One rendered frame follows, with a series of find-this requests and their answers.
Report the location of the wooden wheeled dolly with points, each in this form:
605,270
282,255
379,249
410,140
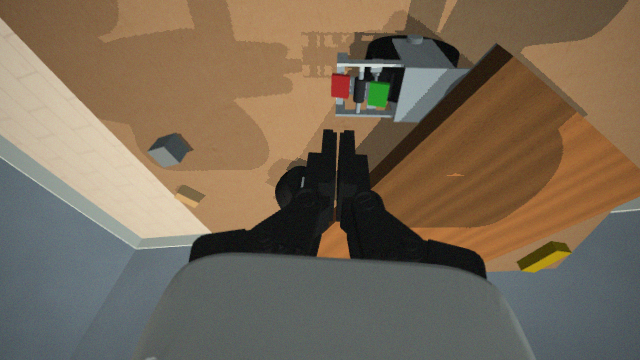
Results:
498,159

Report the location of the yellow rectangular block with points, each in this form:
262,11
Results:
544,256

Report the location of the dark grey cube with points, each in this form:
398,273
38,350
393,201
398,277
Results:
168,150

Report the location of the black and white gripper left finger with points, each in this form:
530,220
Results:
291,230

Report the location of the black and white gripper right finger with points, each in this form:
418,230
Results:
375,234

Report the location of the small brown wooden block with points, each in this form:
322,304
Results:
188,196

